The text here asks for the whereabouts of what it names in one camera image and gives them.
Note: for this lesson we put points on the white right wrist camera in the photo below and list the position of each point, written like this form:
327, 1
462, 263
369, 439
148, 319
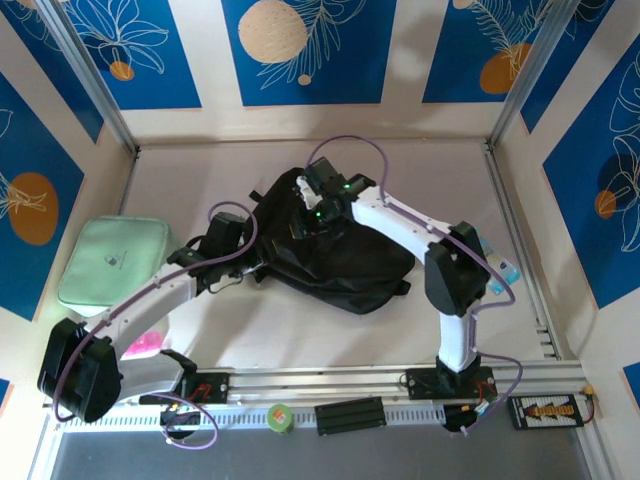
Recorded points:
309, 192

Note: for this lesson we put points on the blue tissue pack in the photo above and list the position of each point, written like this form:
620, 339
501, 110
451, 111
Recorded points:
502, 267

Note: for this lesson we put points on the black power distribution board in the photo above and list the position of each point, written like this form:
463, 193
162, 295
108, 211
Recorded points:
545, 412

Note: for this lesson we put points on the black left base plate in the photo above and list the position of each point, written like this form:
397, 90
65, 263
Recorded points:
215, 387

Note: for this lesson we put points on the green tape roll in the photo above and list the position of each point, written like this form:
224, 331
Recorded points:
280, 418

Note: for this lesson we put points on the black student backpack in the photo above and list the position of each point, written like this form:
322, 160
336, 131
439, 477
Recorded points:
350, 270

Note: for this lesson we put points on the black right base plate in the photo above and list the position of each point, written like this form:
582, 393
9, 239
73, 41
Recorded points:
425, 384

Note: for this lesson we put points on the pink small item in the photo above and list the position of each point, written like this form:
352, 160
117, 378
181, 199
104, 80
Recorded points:
142, 345

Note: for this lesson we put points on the grey metal sheet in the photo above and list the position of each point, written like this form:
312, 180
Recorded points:
310, 457

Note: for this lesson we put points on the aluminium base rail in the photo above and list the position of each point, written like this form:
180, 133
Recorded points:
310, 382

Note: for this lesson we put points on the black ribbed block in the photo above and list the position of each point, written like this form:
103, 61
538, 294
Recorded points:
350, 416

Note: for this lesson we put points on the aluminium frame post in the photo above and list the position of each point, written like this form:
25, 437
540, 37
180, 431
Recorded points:
85, 70
530, 70

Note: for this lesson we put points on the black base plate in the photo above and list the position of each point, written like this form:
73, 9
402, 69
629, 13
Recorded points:
425, 384
215, 387

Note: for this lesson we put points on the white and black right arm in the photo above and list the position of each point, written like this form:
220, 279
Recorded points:
455, 270

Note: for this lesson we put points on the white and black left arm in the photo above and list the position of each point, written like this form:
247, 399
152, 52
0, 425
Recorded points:
140, 305

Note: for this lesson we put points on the light green zip pouch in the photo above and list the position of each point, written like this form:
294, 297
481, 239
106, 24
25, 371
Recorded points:
110, 260

